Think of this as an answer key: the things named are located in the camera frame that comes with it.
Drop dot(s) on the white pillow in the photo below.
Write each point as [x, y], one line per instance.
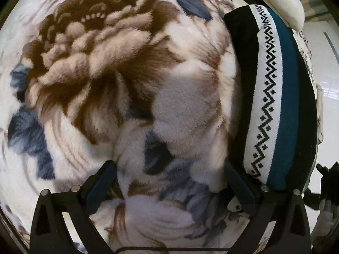
[280, 0]

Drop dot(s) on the white bed headboard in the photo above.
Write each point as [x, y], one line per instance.
[329, 66]

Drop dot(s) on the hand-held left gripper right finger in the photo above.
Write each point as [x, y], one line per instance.
[238, 188]

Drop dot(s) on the striped knit sweater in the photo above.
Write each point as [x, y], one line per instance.
[287, 98]

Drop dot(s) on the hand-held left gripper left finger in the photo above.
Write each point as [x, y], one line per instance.
[102, 188]

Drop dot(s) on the floral plush blanket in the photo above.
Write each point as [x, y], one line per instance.
[106, 84]

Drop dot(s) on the green striped curtain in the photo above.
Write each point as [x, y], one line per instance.
[312, 2]

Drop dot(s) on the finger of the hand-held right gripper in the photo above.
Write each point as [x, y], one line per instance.
[329, 181]

